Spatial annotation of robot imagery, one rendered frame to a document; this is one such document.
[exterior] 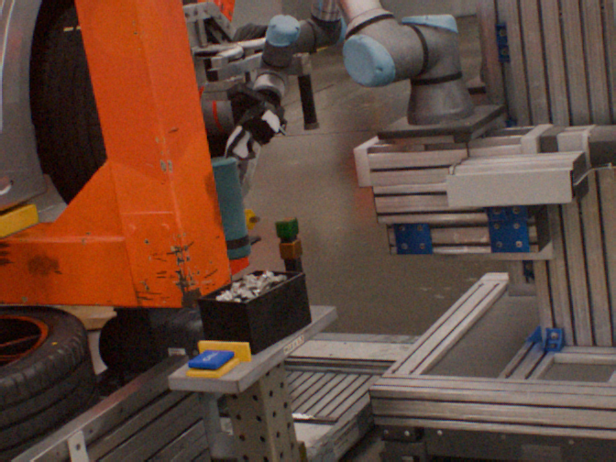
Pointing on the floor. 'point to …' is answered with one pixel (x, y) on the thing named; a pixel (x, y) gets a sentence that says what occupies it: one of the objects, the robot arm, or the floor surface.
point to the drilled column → (264, 420)
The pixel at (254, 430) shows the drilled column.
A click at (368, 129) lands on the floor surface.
